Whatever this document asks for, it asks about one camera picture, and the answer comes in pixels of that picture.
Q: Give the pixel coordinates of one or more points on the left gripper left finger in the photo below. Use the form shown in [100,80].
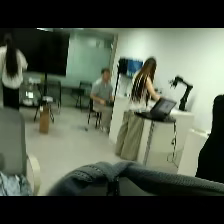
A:
[110,189]

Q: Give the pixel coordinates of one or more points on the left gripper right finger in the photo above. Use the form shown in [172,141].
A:
[116,189]

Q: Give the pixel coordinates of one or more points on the black robot arm on counter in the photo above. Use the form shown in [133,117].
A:
[184,95]

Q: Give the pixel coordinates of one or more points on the white counter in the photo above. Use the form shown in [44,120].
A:
[160,140]

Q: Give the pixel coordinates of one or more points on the black laptop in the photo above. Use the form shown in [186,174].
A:
[162,107]

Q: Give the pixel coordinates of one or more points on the brown cardboard box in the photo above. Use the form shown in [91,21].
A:
[44,121]

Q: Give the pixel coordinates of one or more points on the person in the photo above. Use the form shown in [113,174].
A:
[12,71]
[101,93]
[140,90]

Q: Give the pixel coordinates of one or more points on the blue patterned garment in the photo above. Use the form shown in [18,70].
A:
[13,185]

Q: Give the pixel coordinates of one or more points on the black chair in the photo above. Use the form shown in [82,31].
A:
[84,91]

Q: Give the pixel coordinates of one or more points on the grey armchair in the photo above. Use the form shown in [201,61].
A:
[12,143]

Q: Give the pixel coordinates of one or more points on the blue monitor on stand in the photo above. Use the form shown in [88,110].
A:
[131,66]

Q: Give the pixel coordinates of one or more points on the large black screen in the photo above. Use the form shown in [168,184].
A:
[43,50]

